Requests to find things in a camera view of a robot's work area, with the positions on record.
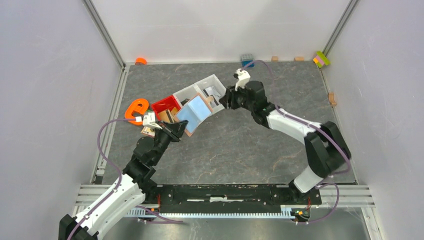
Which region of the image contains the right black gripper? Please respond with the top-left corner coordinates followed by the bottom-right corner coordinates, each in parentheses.
top-left (218, 82), bottom-right (255, 113)

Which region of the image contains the white middle plastic bin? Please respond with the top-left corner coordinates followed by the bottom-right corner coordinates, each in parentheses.
top-left (172, 84), bottom-right (206, 107)

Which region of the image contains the tan leather card holder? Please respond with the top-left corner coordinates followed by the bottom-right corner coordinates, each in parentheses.
top-left (174, 93), bottom-right (213, 137)

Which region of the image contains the blue grey toy block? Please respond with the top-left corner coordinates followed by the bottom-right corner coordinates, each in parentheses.
top-left (240, 53), bottom-right (254, 68)

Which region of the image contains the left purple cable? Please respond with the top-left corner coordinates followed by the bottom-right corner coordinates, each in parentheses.
top-left (66, 118), bottom-right (185, 240)

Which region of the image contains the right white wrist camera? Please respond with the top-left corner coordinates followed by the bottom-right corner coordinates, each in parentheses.
top-left (233, 68), bottom-right (251, 91)

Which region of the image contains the white plastic bin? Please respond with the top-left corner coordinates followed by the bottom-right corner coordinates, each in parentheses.
top-left (172, 84), bottom-right (206, 107)
top-left (193, 74), bottom-right (227, 115)

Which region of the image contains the pink square card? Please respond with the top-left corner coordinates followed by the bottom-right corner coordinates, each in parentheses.
top-left (140, 126), bottom-right (156, 138)

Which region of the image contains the white far plastic bin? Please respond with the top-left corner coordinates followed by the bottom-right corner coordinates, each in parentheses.
top-left (193, 74), bottom-right (227, 115)

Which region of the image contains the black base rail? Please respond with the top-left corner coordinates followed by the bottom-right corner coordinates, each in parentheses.
top-left (143, 184), bottom-right (322, 214)

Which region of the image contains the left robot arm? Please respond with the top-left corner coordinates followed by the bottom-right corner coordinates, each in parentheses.
top-left (58, 115), bottom-right (189, 240)

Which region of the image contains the red plastic bin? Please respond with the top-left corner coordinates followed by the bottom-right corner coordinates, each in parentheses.
top-left (151, 95), bottom-right (182, 121)

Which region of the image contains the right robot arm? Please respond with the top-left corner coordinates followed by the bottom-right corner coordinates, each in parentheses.
top-left (219, 81), bottom-right (352, 204)

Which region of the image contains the light blue cable comb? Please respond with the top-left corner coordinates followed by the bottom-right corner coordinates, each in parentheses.
top-left (127, 205), bottom-right (312, 220)

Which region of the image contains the orange tape dispenser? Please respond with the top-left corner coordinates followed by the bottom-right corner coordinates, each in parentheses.
top-left (124, 98), bottom-right (149, 126)

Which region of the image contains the curved wooden piece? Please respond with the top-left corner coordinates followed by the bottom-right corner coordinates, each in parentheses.
top-left (327, 92), bottom-right (338, 107)

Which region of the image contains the orange round cap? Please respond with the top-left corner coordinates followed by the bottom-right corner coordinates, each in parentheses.
top-left (134, 57), bottom-right (147, 65)

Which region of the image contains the purple cable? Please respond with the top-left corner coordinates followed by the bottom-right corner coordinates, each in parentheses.
top-left (241, 59), bottom-right (353, 225)
top-left (66, 118), bottom-right (185, 240)

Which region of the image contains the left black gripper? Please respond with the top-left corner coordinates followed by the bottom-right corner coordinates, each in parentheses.
top-left (151, 119), bottom-right (188, 165)

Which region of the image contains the tan item in red bin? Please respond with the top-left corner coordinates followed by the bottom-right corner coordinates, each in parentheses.
top-left (158, 107), bottom-right (178, 123)

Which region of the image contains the green pink toy block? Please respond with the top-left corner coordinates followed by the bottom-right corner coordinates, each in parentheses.
top-left (312, 51), bottom-right (331, 69)

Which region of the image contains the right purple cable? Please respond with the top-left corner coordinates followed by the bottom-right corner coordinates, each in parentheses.
top-left (241, 59), bottom-right (353, 225)

